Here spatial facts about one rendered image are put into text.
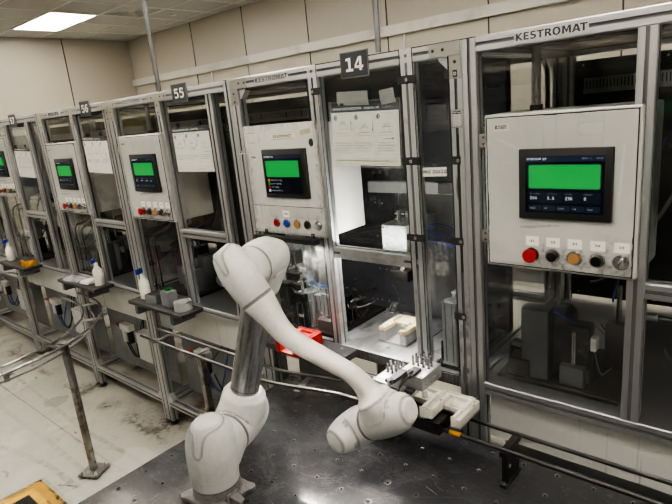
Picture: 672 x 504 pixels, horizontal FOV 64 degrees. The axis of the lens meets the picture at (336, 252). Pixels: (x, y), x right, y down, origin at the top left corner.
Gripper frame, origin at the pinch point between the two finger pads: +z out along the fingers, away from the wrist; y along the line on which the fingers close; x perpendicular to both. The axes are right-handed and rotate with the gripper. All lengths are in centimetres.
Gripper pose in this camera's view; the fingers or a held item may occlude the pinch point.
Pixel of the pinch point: (413, 379)
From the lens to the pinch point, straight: 187.6
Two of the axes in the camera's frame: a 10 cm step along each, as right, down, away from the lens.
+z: 6.4, -2.6, 7.2
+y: -1.0, -9.6, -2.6
